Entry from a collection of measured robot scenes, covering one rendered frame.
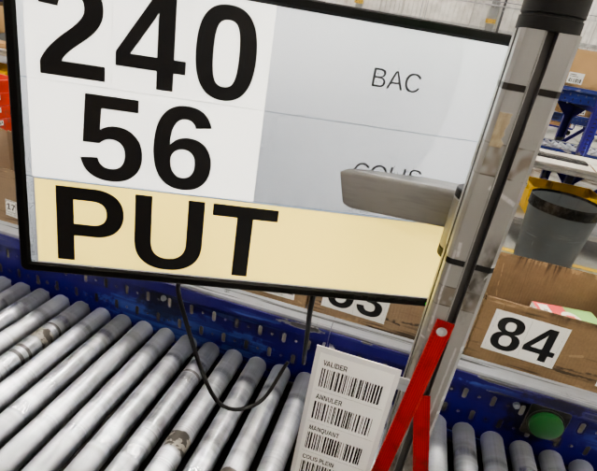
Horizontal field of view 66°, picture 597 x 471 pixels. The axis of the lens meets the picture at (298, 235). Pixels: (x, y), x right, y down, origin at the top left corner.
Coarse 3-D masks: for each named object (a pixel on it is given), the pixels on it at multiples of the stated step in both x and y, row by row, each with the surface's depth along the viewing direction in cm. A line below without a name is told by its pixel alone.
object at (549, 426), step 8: (536, 416) 102; (544, 416) 101; (552, 416) 101; (536, 424) 102; (544, 424) 101; (552, 424) 101; (560, 424) 101; (536, 432) 103; (544, 432) 102; (552, 432) 101; (560, 432) 101
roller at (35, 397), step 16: (112, 320) 122; (128, 320) 124; (96, 336) 115; (112, 336) 118; (80, 352) 109; (96, 352) 112; (64, 368) 104; (80, 368) 107; (48, 384) 99; (64, 384) 103; (16, 400) 95; (32, 400) 95; (48, 400) 98; (0, 416) 90; (16, 416) 91; (32, 416) 94; (0, 432) 88; (16, 432) 91
